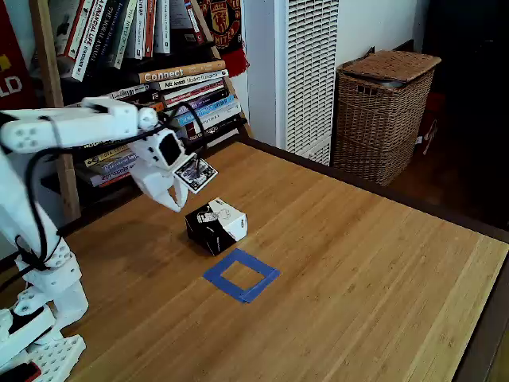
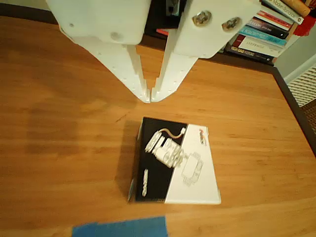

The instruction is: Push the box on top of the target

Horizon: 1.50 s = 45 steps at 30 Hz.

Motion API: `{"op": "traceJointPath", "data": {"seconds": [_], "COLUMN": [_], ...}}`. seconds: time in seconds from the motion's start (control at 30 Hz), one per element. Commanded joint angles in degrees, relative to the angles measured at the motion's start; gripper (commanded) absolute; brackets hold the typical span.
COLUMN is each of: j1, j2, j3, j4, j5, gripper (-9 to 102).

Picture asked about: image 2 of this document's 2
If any black white servo box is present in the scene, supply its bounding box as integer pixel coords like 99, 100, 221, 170
127, 117, 222, 205

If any blue paper target sheet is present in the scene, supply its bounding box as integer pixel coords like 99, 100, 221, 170
72, 216, 168, 237

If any black Rich Dad book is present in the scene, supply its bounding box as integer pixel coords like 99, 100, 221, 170
224, 42, 276, 65

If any teal paperback book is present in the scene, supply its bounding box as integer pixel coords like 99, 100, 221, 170
237, 25, 288, 48

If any black paperback book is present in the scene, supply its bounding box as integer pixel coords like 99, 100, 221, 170
246, 17, 290, 40

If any red white paperback book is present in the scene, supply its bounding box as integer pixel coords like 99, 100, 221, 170
253, 10, 295, 31

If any white Modern Romance book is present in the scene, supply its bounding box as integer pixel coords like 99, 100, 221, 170
260, 0, 305, 25

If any brown hardcover book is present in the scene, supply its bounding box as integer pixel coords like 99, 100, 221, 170
278, 0, 312, 17

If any red fabric piece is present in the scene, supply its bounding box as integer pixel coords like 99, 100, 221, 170
293, 15, 315, 37

